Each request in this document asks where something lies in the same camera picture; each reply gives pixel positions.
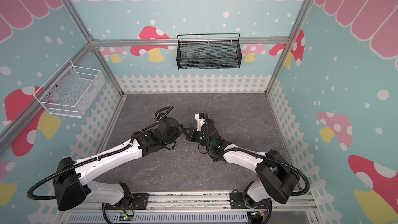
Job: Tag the white ribbed cable duct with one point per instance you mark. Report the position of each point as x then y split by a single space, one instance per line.
178 218

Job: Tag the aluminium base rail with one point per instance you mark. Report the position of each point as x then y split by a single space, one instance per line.
210 201

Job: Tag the aluminium frame profile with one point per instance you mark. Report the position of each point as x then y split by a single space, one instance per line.
37 38

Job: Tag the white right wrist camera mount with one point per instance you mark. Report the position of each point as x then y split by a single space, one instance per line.
200 118

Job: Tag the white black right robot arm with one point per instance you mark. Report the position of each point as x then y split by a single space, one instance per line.
277 180

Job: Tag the black mesh wall basket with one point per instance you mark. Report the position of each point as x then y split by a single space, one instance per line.
209 51

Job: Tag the white wire wall basket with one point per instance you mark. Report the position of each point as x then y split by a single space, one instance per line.
70 91

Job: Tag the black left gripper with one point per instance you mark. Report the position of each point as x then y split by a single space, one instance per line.
180 130

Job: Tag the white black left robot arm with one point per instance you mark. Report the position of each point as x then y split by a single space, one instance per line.
78 184

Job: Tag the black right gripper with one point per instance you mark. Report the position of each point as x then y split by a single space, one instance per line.
193 135

